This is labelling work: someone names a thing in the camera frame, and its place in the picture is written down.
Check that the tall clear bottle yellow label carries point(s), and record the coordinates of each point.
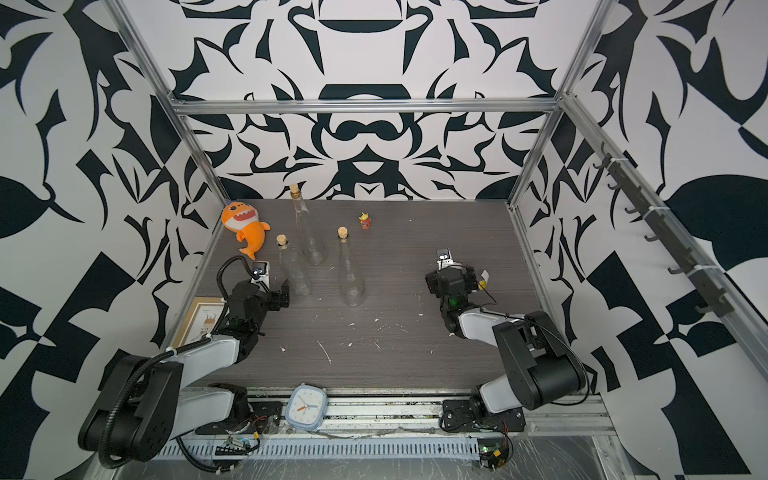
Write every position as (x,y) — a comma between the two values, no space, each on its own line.
(350,280)

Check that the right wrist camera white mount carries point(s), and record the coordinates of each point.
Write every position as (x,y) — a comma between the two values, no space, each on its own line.
(444,259)

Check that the orange shark plush toy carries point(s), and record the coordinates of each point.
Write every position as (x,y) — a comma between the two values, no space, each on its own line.
(243,219)

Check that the small red yellow toy figure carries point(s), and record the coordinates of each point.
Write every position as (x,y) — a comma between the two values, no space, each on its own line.
(365,221)

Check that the light blue alarm clock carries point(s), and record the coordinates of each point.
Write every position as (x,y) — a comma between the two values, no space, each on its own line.
(306,408)

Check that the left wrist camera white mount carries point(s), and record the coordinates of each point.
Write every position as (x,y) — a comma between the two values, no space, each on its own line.
(260,274)

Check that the green circuit board right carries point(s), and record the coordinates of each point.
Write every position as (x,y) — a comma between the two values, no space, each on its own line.
(495,456)

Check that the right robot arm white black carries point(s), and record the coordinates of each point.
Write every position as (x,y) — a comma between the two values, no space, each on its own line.
(539,366)

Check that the wooden picture frame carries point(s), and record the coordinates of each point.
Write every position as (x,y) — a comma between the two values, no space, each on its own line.
(200,319)

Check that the white slotted cable duct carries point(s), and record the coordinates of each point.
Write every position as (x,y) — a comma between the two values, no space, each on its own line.
(458,448)

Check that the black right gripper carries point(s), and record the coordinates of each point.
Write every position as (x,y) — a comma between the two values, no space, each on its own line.
(433,282)

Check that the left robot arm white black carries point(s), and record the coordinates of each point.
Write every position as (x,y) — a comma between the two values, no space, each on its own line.
(148,401)

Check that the small clear bottle with cork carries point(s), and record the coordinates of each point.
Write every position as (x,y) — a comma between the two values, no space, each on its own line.
(293,267)

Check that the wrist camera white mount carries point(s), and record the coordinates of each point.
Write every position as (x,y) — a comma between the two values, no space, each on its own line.
(260,274)
(444,259)

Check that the circuit board with wires left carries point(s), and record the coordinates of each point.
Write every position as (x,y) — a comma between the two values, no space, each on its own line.
(234,446)

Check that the clear glass bottle with cork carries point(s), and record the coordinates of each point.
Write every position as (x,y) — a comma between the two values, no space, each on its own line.
(310,240)

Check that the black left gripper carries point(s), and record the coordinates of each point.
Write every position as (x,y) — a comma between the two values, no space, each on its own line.
(276,302)

